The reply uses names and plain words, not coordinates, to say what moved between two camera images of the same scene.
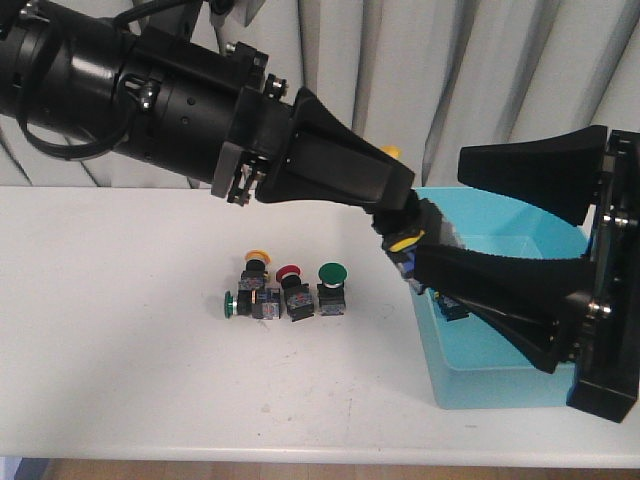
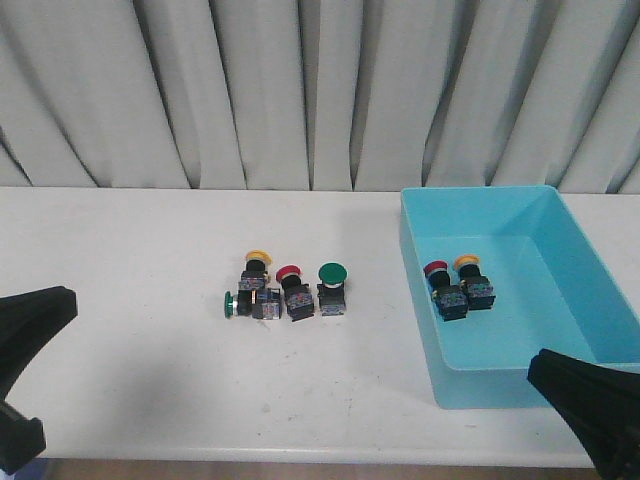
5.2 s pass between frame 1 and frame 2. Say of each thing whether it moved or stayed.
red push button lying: stayed
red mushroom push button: stayed
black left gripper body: moved
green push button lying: stayed
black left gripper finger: moved
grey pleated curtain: stayed
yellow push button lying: stayed
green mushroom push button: stayed
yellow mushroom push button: moved
